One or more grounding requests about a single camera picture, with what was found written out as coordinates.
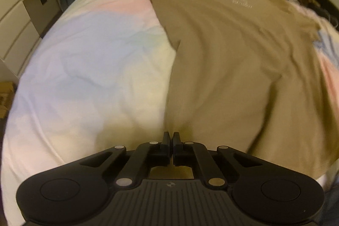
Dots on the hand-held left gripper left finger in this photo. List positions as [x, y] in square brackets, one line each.
[166, 145]

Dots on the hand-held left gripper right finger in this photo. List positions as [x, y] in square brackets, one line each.
[176, 145]

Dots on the tan t-shirt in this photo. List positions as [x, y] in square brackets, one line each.
[225, 61]

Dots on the bed with pastel sheet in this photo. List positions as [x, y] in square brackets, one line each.
[87, 56]

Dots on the cardboard box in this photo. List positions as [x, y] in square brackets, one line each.
[5, 99]

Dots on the white drawer dresser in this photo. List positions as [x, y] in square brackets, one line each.
[23, 19]

